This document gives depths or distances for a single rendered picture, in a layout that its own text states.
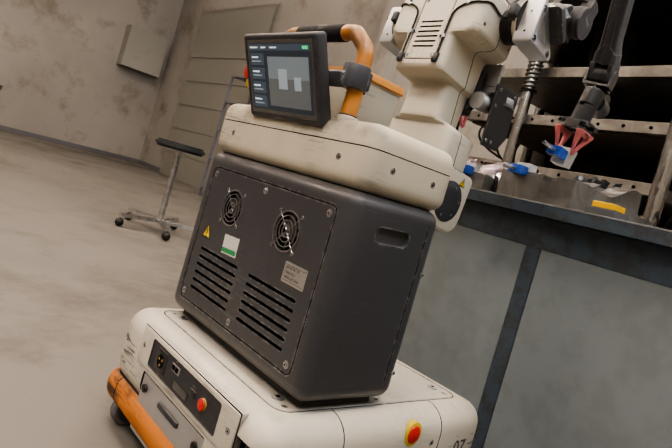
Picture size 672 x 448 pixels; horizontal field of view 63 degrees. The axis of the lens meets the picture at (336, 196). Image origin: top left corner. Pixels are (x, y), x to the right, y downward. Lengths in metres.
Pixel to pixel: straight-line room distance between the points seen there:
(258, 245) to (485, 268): 0.87
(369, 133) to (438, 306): 1.03
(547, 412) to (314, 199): 0.93
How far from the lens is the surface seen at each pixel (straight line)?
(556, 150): 1.72
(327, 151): 1.03
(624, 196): 1.94
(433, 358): 1.91
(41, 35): 11.41
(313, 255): 1.01
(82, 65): 11.57
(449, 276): 1.88
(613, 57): 1.80
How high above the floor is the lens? 0.68
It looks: 1 degrees down
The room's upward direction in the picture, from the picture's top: 16 degrees clockwise
